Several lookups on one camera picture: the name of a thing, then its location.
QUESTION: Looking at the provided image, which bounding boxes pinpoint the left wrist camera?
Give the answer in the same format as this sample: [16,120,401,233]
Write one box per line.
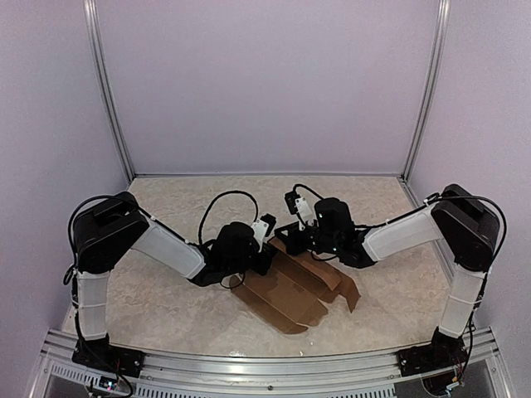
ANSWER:
[251,213,276,242]

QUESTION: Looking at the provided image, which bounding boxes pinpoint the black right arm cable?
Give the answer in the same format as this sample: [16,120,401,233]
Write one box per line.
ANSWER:
[290,184,510,332]

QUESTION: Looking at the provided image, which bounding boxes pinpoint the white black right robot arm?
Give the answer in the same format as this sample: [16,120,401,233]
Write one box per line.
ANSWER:
[275,184,507,368]

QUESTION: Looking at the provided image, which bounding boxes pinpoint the aluminium front frame rail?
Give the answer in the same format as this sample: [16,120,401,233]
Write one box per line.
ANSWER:
[24,327,511,398]

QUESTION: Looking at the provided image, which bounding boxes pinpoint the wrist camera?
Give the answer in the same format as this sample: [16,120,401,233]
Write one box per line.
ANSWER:
[284,190,314,231]
[251,213,276,242]

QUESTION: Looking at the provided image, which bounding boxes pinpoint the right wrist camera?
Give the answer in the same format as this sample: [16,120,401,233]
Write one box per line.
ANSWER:
[284,190,314,231]

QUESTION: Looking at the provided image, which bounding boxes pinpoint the left aluminium corner post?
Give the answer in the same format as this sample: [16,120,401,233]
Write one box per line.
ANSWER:
[83,0,136,183]

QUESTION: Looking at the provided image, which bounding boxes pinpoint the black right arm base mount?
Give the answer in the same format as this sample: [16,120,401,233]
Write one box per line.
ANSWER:
[397,339,468,377]

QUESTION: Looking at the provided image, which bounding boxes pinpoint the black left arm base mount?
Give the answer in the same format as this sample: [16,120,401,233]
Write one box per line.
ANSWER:
[72,346,146,378]

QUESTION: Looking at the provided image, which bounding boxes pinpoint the brown cardboard box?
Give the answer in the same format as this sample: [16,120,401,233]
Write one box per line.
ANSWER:
[229,238,361,334]

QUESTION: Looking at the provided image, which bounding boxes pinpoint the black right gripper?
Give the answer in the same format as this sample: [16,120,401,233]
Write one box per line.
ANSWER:
[275,222,339,256]

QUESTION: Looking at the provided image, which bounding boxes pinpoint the right aluminium corner post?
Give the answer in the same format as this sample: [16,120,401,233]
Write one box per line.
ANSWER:
[401,0,451,184]

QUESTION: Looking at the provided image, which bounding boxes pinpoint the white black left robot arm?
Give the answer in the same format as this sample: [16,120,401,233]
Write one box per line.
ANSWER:
[63,192,276,369]

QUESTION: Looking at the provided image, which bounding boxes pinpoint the aluminium corner post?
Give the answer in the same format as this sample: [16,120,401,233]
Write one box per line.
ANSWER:
[83,0,136,183]
[401,0,451,184]

